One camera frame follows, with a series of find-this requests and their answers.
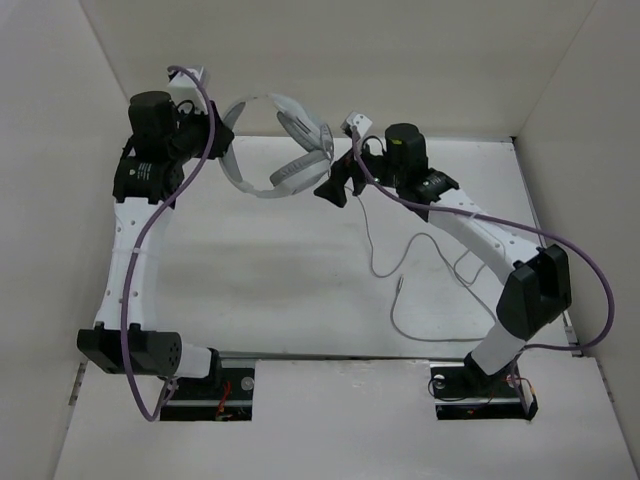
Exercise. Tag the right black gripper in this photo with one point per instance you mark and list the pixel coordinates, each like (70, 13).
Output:
(334, 188)

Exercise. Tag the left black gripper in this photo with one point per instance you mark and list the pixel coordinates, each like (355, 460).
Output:
(223, 135)

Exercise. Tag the white grey headphones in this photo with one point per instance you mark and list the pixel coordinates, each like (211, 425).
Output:
(300, 159)

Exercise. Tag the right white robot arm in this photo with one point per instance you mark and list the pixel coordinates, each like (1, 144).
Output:
(535, 280)

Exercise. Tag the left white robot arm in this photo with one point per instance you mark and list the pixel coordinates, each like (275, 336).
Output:
(125, 336)

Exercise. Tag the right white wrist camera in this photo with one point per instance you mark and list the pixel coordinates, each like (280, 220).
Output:
(356, 124)

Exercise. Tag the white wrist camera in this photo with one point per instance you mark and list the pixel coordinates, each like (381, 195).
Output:
(183, 90)
(356, 124)

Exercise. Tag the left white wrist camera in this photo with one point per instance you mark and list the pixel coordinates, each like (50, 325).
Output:
(183, 90)

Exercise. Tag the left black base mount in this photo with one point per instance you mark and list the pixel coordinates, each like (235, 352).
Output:
(226, 395)

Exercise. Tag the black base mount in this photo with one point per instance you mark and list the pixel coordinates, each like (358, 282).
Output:
(226, 395)
(463, 391)

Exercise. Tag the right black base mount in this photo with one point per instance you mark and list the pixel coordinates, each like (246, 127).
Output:
(463, 391)

